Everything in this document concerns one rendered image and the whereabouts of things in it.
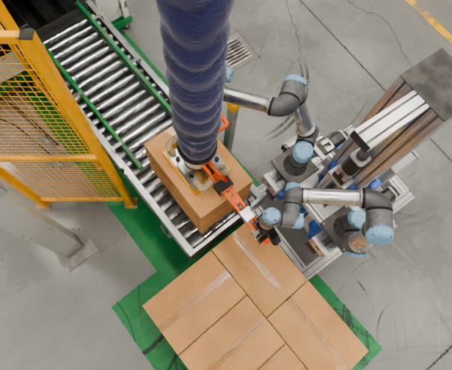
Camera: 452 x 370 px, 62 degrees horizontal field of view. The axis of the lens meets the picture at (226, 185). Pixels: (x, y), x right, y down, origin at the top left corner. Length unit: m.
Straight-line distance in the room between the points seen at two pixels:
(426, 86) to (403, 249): 2.25
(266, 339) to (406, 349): 1.35
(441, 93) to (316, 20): 3.06
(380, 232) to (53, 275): 2.59
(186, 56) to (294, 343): 2.04
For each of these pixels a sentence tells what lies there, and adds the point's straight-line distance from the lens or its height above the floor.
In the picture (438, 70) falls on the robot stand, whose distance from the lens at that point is 1.77.
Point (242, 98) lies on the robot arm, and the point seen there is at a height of 1.57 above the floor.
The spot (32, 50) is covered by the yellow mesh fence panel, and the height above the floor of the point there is 2.04.
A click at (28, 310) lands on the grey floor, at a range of 3.50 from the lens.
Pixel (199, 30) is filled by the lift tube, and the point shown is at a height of 2.34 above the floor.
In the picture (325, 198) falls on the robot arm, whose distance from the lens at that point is 1.81.
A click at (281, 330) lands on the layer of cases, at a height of 0.54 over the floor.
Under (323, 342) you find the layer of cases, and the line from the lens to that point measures 2.81.
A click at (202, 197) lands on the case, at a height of 1.09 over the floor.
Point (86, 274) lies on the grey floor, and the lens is 3.38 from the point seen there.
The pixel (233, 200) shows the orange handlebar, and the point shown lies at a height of 1.23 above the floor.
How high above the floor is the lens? 3.22
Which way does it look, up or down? 70 degrees down
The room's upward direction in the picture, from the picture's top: 10 degrees clockwise
